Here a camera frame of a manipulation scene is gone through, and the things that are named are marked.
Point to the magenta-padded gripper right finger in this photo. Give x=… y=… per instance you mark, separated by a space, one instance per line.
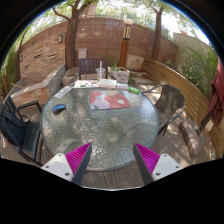
x=165 y=166

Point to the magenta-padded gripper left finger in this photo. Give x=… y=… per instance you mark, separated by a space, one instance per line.
x=60 y=165

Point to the blue and black computer mouse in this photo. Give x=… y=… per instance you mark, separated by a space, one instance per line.
x=59 y=108

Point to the red and green mouse pad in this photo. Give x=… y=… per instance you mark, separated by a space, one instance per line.
x=110 y=100

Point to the stone umbrella base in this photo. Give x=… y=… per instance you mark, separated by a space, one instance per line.
x=191 y=138

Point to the black metal armchair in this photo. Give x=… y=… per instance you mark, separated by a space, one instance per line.
x=20 y=133

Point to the brown wicker chair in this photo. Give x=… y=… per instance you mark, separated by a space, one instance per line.
x=171 y=101

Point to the curved wooden slat fence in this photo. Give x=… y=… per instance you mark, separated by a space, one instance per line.
x=190 y=90

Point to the small green box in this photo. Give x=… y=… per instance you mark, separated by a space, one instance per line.
x=134 y=90

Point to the stone raised garden bed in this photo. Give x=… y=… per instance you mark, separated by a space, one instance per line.
x=50 y=83

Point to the colourful printed paper sheet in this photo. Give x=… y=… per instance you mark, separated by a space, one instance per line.
x=85 y=84

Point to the beige concrete planter box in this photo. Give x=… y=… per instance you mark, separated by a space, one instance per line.
x=70 y=76

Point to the small white and blue booklet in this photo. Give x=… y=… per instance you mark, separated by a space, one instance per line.
x=122 y=86

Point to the open white book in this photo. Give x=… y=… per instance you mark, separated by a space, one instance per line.
x=107 y=83

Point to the white square planter with plants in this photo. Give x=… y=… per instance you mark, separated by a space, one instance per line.
x=120 y=76

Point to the clear plastic cup with straw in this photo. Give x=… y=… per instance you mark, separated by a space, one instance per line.
x=100 y=72

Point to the dark wooden slat chair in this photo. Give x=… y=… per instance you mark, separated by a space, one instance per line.
x=90 y=66

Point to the beige stone slab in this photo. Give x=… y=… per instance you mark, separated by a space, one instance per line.
x=135 y=62

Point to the large forked tree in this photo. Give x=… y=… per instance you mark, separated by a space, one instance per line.
x=70 y=43

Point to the slim straight tree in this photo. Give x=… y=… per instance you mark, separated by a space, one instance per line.
x=156 y=40

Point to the beige wall utility box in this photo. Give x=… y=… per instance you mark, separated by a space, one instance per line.
x=82 y=53

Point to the black wall lamp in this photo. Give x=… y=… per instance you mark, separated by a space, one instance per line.
x=60 y=39
x=20 y=58

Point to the wooden garden lamp post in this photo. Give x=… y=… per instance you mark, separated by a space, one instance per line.
x=125 y=46

